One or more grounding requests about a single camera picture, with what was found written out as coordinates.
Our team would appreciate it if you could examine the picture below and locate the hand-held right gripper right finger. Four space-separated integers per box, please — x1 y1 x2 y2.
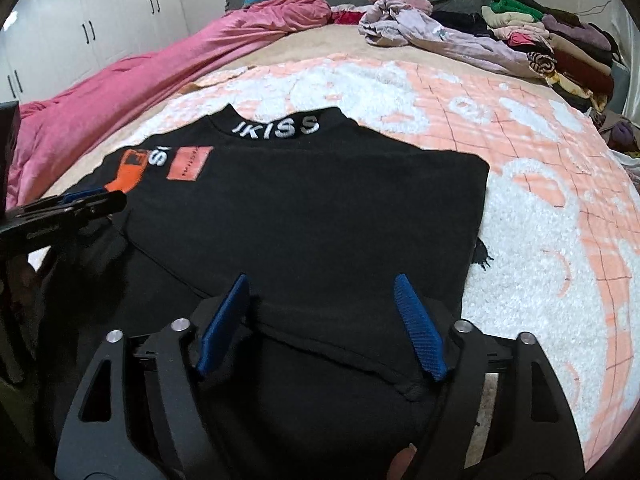
394 274 586 480

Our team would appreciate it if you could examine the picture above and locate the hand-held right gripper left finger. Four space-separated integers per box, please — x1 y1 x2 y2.
54 274 251 480

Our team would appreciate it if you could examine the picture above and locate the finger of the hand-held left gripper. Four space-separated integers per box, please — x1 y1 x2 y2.
0 191 127 252
15 186 109 219

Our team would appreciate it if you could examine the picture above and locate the black printed shirt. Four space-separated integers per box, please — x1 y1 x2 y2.
37 102 491 480

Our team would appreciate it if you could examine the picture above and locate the white bag of clothes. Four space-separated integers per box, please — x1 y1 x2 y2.
597 110 640 161

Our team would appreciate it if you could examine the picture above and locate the pile of folded clothes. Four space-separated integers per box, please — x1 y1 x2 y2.
480 0 618 113

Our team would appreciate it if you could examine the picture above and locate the person's right hand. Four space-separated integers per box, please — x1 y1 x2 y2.
390 444 416 480

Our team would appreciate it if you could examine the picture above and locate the pink duvet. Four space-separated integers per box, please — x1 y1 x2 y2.
7 0 333 211

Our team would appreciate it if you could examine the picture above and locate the white glossy wardrobe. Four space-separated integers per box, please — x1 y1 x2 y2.
0 0 191 106

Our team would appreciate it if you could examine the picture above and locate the pink and white plush blanket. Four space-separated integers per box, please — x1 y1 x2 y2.
27 57 636 471

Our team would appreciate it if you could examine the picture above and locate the beige bed sheet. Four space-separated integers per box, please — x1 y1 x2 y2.
40 22 546 201

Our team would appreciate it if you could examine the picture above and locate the lilac crumpled garment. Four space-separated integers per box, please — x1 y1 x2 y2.
357 0 543 78

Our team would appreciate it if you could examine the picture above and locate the black crumpled cloth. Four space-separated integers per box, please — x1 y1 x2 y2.
430 9 488 38

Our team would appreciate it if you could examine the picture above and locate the red cloth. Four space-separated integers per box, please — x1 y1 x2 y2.
330 7 371 26

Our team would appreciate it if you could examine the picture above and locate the white satin curtain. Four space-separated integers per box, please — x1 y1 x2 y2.
607 0 640 111

